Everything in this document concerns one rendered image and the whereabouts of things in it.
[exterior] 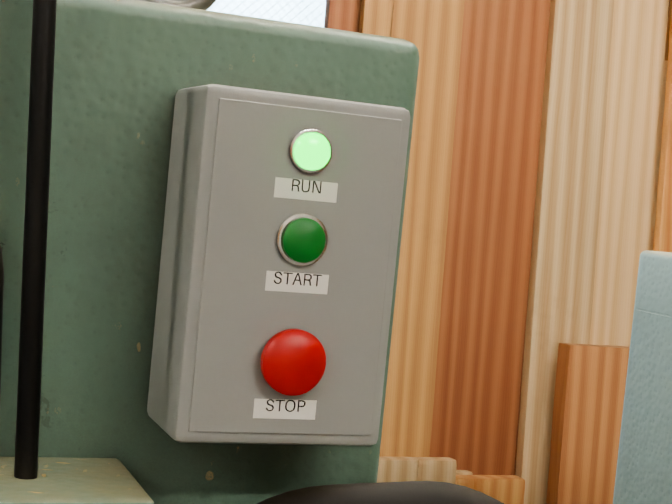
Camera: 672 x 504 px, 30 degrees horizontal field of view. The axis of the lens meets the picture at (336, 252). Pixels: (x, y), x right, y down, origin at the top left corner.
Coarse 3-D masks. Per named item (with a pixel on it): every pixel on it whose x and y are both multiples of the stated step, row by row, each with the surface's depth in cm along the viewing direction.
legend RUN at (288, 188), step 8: (280, 184) 56; (288, 184) 56; (296, 184) 56; (304, 184) 56; (312, 184) 57; (320, 184) 57; (328, 184) 57; (336, 184) 57; (280, 192) 56; (288, 192) 56; (296, 192) 56; (304, 192) 56; (312, 192) 57; (320, 192) 57; (328, 192) 57; (336, 192) 57; (312, 200) 57; (320, 200) 57; (328, 200) 57
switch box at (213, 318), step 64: (192, 128) 56; (256, 128) 55; (320, 128) 57; (384, 128) 58; (192, 192) 56; (256, 192) 56; (384, 192) 58; (192, 256) 55; (256, 256) 56; (384, 256) 58; (192, 320) 55; (256, 320) 56; (320, 320) 57; (384, 320) 59; (192, 384) 55; (256, 384) 56; (320, 384) 58
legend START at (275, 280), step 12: (276, 276) 56; (288, 276) 57; (300, 276) 57; (312, 276) 57; (324, 276) 57; (276, 288) 56; (288, 288) 57; (300, 288) 57; (312, 288) 57; (324, 288) 57
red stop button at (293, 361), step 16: (288, 336) 56; (304, 336) 56; (272, 352) 56; (288, 352) 56; (304, 352) 56; (320, 352) 56; (272, 368) 56; (288, 368) 56; (304, 368) 56; (320, 368) 56; (272, 384) 56; (288, 384) 56; (304, 384) 56
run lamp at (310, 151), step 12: (300, 132) 56; (312, 132) 56; (300, 144) 56; (312, 144) 56; (324, 144) 56; (300, 156) 56; (312, 156) 56; (324, 156) 56; (300, 168) 56; (312, 168) 56; (324, 168) 57
